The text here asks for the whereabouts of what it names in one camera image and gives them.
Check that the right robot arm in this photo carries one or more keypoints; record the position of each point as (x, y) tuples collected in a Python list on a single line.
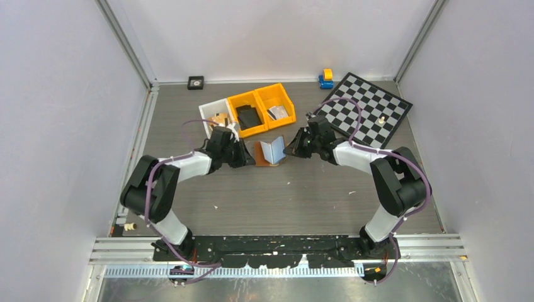
[(401, 185)]

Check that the cards in yellow bin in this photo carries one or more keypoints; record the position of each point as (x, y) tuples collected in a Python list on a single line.
[(277, 112)]

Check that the yellow bin with cards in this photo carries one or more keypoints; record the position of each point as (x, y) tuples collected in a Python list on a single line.
[(275, 95)]

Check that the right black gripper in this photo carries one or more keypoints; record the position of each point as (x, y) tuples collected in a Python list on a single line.
[(294, 148)]

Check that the brown items in white bin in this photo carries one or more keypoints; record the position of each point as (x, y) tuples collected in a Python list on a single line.
[(220, 119)]

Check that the small cream peg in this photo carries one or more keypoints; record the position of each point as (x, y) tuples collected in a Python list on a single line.
[(129, 227)]

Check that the brown leather card holder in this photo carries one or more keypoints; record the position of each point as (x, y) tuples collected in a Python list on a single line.
[(270, 154)]

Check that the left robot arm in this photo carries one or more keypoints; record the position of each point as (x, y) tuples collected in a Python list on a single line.
[(150, 190)]

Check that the white plastic bin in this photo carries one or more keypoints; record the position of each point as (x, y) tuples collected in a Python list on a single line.
[(220, 106)]

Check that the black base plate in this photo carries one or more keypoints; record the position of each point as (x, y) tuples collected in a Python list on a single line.
[(276, 251)]

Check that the black and white chessboard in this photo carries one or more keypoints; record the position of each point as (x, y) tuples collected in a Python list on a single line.
[(355, 105)]

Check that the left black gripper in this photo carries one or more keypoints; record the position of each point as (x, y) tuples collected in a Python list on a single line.
[(244, 159)]

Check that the yellow bin with black item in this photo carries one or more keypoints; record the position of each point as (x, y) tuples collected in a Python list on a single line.
[(249, 98)]

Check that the black wallet in bin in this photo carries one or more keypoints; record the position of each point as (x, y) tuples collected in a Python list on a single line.
[(248, 117)]

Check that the small black square box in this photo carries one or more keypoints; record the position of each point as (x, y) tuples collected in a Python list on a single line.
[(195, 82)]

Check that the blue and yellow toy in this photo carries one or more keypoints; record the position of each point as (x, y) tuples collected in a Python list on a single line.
[(325, 79)]

